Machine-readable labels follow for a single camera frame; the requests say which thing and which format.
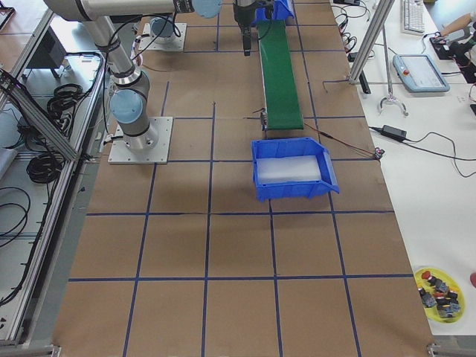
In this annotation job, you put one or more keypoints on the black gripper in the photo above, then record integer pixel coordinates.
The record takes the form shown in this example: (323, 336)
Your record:
(242, 16)

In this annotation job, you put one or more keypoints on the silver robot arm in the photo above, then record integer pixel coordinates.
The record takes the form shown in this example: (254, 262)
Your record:
(129, 102)
(162, 29)

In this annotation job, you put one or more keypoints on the yellow plate of buttons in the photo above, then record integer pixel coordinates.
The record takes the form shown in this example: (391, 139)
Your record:
(441, 297)

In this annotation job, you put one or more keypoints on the blue left plastic bin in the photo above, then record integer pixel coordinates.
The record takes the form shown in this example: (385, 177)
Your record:
(282, 10)

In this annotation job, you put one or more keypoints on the blue plastic bin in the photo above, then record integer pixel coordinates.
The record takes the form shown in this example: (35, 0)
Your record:
(285, 147)
(282, 10)

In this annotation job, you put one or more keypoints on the green conveyor belt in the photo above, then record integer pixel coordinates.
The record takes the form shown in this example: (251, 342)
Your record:
(282, 109)

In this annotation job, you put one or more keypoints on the blue right plastic bin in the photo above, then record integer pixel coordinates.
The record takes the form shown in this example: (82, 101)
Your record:
(285, 147)

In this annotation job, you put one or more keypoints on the metal reacher tool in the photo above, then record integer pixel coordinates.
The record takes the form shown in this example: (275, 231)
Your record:
(390, 99)

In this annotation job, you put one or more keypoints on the white keyboard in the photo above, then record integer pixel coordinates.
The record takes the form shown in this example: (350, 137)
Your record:
(412, 17)

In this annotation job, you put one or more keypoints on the black power adapter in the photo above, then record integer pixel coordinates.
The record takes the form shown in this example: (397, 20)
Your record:
(394, 133)

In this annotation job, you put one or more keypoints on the teach pendant tablet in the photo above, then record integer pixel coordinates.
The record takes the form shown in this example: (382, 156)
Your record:
(419, 73)

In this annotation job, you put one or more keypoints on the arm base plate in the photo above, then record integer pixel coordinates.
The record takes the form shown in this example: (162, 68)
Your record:
(151, 147)
(150, 41)

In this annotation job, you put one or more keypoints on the aluminium frame post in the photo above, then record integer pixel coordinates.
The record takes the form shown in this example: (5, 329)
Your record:
(376, 24)

